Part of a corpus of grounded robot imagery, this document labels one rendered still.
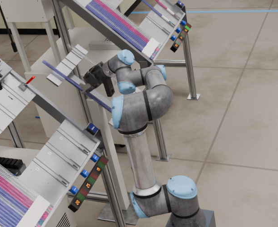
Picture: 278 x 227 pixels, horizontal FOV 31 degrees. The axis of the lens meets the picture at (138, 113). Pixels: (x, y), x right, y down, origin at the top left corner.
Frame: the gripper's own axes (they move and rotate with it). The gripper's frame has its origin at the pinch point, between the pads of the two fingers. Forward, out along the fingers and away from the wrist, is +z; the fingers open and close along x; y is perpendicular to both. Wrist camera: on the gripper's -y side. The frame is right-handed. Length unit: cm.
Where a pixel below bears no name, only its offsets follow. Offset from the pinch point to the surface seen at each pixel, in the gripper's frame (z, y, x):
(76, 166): 4.5, -19.2, 33.5
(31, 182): 6, -7, 55
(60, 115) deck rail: 8.6, 0.7, 14.8
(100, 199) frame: 35, -51, 13
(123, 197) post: 44, -67, -7
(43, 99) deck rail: 9.6, 11.8, 14.7
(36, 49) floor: 208, 23, -206
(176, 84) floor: 63, -71, -150
